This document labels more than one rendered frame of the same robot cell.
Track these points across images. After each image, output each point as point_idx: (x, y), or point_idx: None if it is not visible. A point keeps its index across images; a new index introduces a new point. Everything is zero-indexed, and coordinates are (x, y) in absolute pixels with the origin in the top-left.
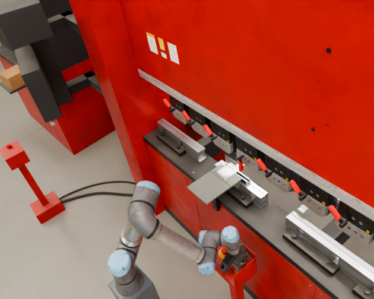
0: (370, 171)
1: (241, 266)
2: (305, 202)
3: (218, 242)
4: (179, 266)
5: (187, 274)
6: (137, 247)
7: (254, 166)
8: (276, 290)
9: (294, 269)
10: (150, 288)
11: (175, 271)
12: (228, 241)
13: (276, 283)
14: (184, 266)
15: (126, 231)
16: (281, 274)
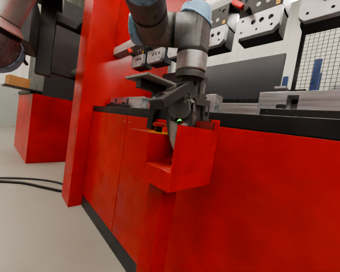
0: None
1: (196, 117)
2: (318, 8)
3: (170, 14)
4: (62, 258)
5: (68, 271)
6: None
7: (221, 34)
8: (231, 261)
9: (305, 144)
10: None
11: (52, 263)
12: (193, 8)
13: (236, 235)
14: (70, 259)
15: None
16: (256, 193)
